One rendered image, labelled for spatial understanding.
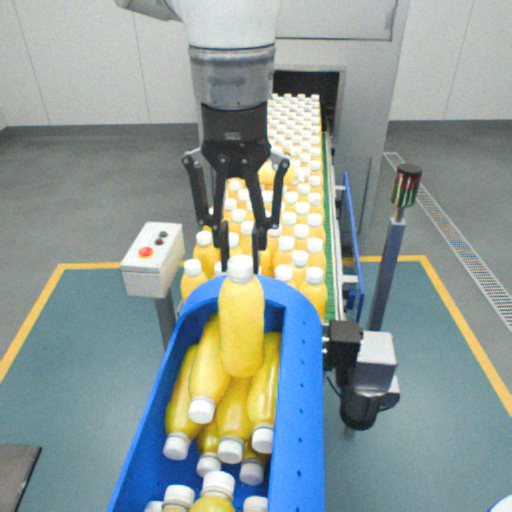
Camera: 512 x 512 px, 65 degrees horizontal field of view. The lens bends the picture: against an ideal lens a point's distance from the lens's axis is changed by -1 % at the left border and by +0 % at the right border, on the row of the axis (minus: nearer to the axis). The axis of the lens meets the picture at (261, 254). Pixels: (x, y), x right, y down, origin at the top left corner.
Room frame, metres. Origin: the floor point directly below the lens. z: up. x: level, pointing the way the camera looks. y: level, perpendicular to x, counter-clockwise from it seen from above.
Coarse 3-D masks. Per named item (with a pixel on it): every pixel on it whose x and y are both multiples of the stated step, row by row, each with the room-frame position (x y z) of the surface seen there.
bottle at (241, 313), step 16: (224, 288) 0.45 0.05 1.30; (240, 288) 0.44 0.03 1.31; (256, 288) 0.45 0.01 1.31; (224, 304) 0.44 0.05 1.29; (240, 304) 0.43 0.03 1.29; (256, 304) 0.44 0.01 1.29; (224, 320) 0.44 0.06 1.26; (240, 320) 0.43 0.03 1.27; (256, 320) 0.44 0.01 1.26; (224, 336) 0.44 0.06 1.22; (240, 336) 0.42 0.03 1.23; (256, 336) 0.43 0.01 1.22; (224, 352) 0.43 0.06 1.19; (240, 352) 0.42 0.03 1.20; (256, 352) 0.43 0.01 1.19; (224, 368) 0.43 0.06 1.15; (240, 368) 0.42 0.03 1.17; (256, 368) 0.43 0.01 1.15
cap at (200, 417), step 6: (198, 402) 0.38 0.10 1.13; (204, 402) 0.38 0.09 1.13; (192, 408) 0.37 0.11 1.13; (198, 408) 0.37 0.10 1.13; (204, 408) 0.37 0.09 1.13; (210, 408) 0.38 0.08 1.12; (192, 414) 0.37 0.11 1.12; (198, 414) 0.37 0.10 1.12; (204, 414) 0.37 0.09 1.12; (210, 414) 0.37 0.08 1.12; (192, 420) 0.37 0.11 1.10; (198, 420) 0.37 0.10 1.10; (204, 420) 0.37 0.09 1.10; (210, 420) 0.37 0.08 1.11
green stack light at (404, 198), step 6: (396, 192) 0.96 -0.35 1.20; (402, 192) 0.95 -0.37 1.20; (408, 192) 0.95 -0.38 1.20; (414, 192) 0.95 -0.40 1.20; (390, 198) 0.99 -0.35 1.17; (396, 198) 0.96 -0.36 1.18; (402, 198) 0.95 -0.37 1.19; (408, 198) 0.95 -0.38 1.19; (414, 198) 0.96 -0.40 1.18; (396, 204) 0.96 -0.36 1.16; (402, 204) 0.95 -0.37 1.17; (408, 204) 0.95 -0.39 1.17
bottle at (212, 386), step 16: (208, 320) 0.55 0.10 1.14; (208, 336) 0.51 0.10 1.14; (208, 352) 0.47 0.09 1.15; (192, 368) 0.45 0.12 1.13; (208, 368) 0.43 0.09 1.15; (192, 384) 0.41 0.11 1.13; (208, 384) 0.41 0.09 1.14; (224, 384) 0.42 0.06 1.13; (192, 400) 0.39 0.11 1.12; (208, 400) 0.39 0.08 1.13
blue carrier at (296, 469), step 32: (288, 288) 0.56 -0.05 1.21; (192, 320) 0.58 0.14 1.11; (288, 320) 0.48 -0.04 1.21; (288, 352) 0.42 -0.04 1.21; (320, 352) 0.48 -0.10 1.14; (160, 384) 0.43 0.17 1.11; (288, 384) 0.36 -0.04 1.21; (320, 384) 0.41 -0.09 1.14; (160, 416) 0.40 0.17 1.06; (288, 416) 0.31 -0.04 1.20; (320, 416) 0.35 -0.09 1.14; (160, 448) 0.36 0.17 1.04; (192, 448) 0.39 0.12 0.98; (288, 448) 0.27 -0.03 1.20; (320, 448) 0.30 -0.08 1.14; (128, 480) 0.28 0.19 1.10; (160, 480) 0.31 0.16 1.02; (192, 480) 0.33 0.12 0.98; (288, 480) 0.23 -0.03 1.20; (320, 480) 0.26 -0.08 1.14
